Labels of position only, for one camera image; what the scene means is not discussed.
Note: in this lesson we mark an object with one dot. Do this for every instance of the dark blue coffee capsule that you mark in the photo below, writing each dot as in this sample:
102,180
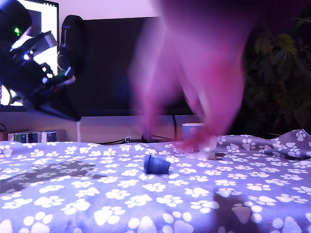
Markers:
156,165

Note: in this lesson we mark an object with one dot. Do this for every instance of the person's hand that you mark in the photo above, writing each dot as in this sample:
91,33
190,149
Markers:
206,72

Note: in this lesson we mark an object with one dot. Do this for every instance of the dark blue box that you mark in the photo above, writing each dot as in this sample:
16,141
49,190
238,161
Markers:
36,138
51,136

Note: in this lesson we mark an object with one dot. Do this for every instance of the white and blue box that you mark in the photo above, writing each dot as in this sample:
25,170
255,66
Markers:
43,137

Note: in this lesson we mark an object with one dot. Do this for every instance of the black Huawei monitor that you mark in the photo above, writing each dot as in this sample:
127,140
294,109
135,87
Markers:
109,72

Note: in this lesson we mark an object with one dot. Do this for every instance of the black headphones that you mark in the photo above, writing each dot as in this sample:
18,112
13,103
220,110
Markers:
73,36

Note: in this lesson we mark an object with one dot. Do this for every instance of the lit white-screen monitor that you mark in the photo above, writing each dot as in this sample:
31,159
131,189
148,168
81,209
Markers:
49,19

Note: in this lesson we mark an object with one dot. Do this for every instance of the brown wooden box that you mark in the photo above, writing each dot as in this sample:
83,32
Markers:
2,136

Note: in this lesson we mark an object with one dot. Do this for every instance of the paw print cloth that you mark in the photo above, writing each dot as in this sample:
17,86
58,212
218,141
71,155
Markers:
97,199

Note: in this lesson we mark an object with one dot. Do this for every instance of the white mug blue cartoon print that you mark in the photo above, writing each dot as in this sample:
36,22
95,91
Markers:
188,128

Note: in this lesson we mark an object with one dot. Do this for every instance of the green houseplant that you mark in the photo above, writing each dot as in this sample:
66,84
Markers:
279,72

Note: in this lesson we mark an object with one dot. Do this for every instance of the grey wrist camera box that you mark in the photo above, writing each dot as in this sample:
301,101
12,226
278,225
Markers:
46,43

